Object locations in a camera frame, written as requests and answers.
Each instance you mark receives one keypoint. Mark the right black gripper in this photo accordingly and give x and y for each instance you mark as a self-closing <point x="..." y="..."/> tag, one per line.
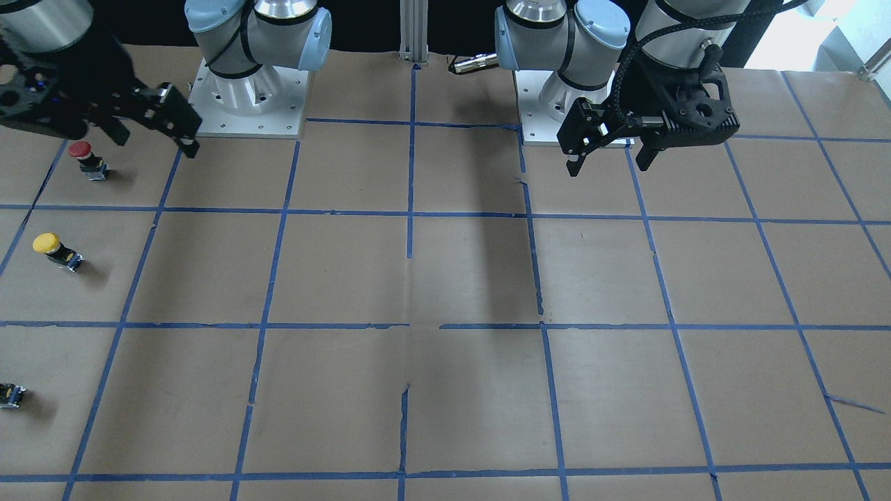
<point x="94" y="75"/>

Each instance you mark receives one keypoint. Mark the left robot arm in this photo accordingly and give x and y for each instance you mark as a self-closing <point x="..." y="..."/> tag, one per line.
<point x="657" y="79"/>

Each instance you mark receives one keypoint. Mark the yellow push button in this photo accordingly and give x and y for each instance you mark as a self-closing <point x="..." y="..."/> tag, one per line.
<point x="57" y="252"/>

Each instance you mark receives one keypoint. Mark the aluminium frame post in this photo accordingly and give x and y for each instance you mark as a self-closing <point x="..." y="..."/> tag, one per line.
<point x="413" y="31"/>

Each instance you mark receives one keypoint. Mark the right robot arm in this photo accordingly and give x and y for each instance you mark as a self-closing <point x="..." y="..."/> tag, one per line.
<point x="43" y="26"/>

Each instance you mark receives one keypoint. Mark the red push button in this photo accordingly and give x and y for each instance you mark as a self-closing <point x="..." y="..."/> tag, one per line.
<point x="92" y="166"/>

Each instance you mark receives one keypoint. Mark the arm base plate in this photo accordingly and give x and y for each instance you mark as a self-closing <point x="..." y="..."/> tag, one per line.
<point x="267" y="104"/>
<point x="543" y="101"/>

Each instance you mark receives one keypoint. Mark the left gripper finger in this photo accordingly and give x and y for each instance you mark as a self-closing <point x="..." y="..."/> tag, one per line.
<point x="589" y="126"/>
<point x="648" y="152"/>

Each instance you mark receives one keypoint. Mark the green push button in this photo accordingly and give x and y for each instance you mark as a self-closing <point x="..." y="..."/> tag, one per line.
<point x="12" y="395"/>

